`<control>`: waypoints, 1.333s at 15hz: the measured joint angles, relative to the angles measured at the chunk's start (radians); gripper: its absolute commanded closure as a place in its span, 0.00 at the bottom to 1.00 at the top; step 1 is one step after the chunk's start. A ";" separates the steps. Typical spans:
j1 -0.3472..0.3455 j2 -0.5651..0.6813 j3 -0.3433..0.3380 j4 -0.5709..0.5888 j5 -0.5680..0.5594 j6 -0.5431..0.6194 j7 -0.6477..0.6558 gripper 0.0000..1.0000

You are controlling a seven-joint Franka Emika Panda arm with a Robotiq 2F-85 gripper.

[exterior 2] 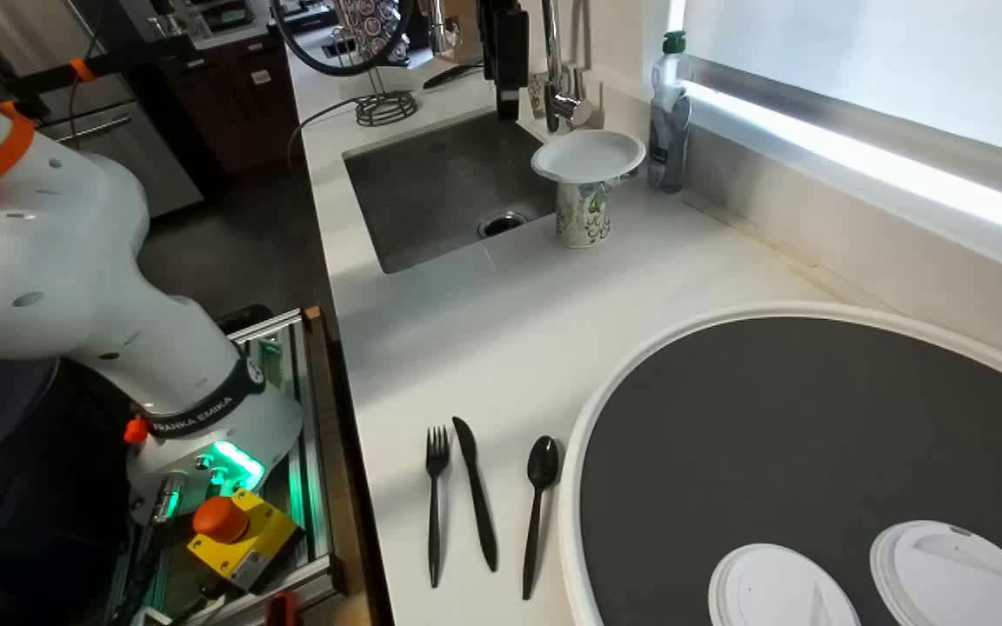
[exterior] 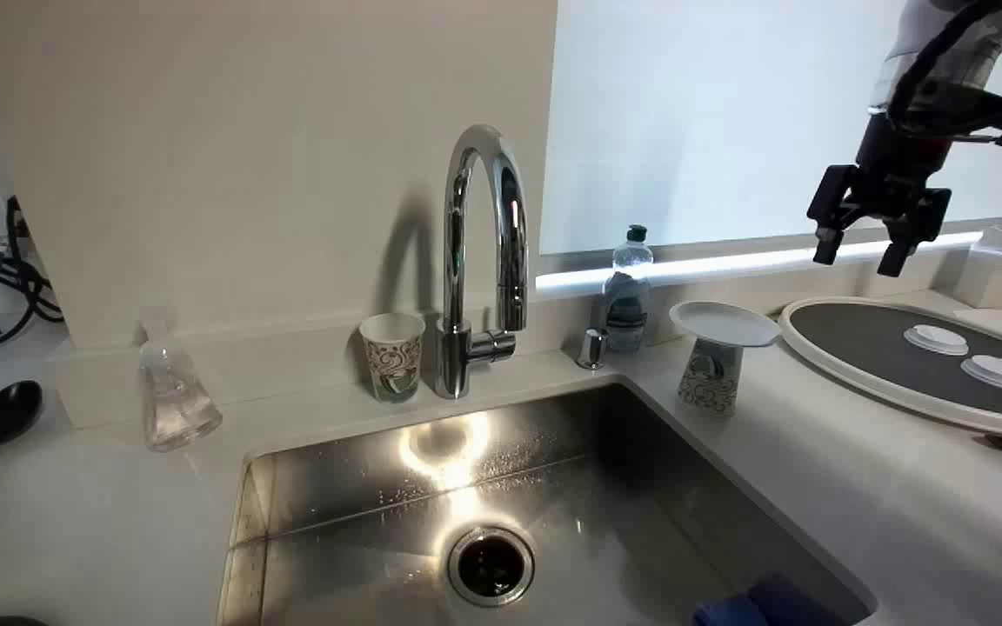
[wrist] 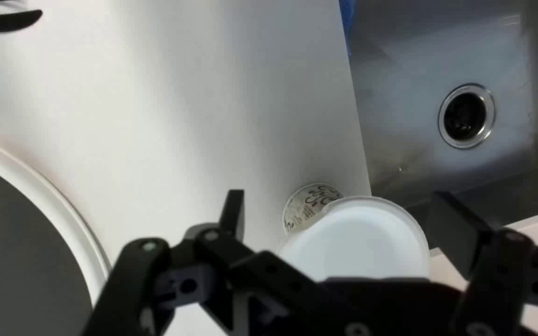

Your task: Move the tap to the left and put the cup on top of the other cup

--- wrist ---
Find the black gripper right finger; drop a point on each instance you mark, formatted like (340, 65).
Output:
(498, 272)

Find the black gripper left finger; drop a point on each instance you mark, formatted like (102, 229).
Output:
(157, 280)

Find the patterned paper cup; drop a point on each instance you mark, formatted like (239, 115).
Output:
(306, 201)

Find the round black tray white rim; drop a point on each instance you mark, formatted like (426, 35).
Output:
(13, 248)

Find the white round plate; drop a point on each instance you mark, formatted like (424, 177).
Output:
(355, 239)

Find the round sink drain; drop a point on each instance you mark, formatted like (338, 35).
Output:
(465, 115)

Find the stainless steel sink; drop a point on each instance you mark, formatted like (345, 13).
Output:
(418, 74)

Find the black plastic knife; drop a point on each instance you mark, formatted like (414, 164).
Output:
(0, 20)

